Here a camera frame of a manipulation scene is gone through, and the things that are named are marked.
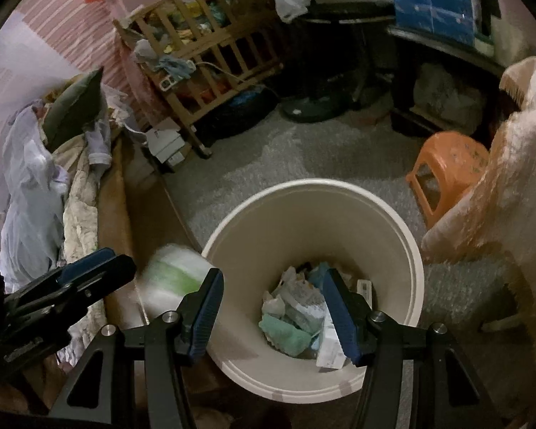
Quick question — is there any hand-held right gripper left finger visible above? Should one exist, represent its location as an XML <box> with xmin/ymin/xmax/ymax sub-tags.
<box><xmin>49</xmin><ymin>268</ymin><xmax>226</xmax><ymax>429</ymax></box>

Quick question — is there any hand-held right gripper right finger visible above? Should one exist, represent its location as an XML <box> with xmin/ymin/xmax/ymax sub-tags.
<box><xmin>322</xmin><ymin>268</ymin><xmax>505</xmax><ymax>429</ymax></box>

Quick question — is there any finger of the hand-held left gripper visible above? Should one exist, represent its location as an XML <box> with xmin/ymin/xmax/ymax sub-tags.
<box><xmin>4</xmin><ymin>248</ymin><xmax>118</xmax><ymax>305</ymax></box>
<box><xmin>15</xmin><ymin>255</ymin><xmax>137</xmax><ymax>322</ymax></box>

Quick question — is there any small white carton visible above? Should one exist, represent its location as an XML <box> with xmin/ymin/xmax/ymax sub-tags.
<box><xmin>356</xmin><ymin>279</ymin><xmax>377</xmax><ymax>310</ymax></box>

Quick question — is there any blue packet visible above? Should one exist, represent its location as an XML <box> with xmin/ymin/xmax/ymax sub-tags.
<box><xmin>306</xmin><ymin>263</ymin><xmax>336</xmax><ymax>298</ymax></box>

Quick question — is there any green white wipes packet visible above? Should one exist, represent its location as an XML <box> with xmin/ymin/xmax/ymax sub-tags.
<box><xmin>136</xmin><ymin>243</ymin><xmax>210</xmax><ymax>322</ymax></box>

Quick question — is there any green cloth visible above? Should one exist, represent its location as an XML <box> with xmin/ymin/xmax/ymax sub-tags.
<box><xmin>259</xmin><ymin>313</ymin><xmax>316</xmax><ymax>358</ymax></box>

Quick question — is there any cream trash bin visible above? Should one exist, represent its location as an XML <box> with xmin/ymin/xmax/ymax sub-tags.
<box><xmin>201</xmin><ymin>179</ymin><xmax>426</xmax><ymax>405</ymax></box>

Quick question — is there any cream quilted bedspread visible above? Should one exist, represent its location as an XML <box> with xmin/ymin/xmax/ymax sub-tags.
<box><xmin>54</xmin><ymin>138</ymin><xmax>112</xmax><ymax>278</ymax></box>

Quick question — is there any white crumpled cloth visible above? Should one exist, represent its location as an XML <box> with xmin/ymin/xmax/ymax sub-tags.
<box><xmin>0</xmin><ymin>103</ymin><xmax>72</xmax><ymax>291</ymax></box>

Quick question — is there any grey garment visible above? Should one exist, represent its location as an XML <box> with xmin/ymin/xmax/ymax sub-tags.
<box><xmin>83</xmin><ymin>120</ymin><xmax>114</xmax><ymax>166</ymax></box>

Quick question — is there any white cardboard box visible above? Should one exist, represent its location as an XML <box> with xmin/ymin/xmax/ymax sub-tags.
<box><xmin>145</xmin><ymin>118</ymin><xmax>188</xmax><ymax>173</ymax></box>

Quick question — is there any olive green pillow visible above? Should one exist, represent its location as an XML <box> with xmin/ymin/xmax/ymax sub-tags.
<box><xmin>42</xmin><ymin>67</ymin><xmax>105</xmax><ymax>153</ymax></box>

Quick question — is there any orange plastic stool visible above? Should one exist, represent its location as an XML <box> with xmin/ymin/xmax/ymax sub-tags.
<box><xmin>406</xmin><ymin>131</ymin><xmax>492</xmax><ymax>228</ymax></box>

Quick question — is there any black bag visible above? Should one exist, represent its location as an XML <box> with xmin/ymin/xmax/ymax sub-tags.
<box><xmin>201</xmin><ymin>87</ymin><xmax>280</xmax><ymax>137</ymax></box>

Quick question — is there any cream fringed throw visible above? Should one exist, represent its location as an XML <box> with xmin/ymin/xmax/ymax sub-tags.
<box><xmin>422</xmin><ymin>56</ymin><xmax>536</xmax><ymax>412</ymax></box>

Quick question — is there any blue grey cloth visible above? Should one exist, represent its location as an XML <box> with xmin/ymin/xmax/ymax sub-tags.
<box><xmin>134</xmin><ymin>40</ymin><xmax>197</xmax><ymax>85</ymax></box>

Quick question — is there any wooden crib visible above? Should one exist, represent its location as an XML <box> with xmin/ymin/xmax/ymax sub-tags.
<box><xmin>111</xmin><ymin>0</ymin><xmax>287</xmax><ymax>159</ymax></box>

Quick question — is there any grey sack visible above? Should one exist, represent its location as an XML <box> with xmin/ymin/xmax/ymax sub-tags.
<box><xmin>413</xmin><ymin>63</ymin><xmax>474</xmax><ymax>117</ymax></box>

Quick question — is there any dark wooden table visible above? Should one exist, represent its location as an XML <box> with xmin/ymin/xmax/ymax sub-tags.
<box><xmin>384</xmin><ymin>24</ymin><xmax>510</xmax><ymax>141</ymax></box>

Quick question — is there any blue patterned storage box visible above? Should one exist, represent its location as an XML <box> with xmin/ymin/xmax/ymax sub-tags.
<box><xmin>386</xmin><ymin>0</ymin><xmax>481</xmax><ymax>48</ymax></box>

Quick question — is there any black pedestal stand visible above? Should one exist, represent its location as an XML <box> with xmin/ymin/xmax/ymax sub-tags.
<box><xmin>279</xmin><ymin>2</ymin><xmax>396</xmax><ymax>123</ymax></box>

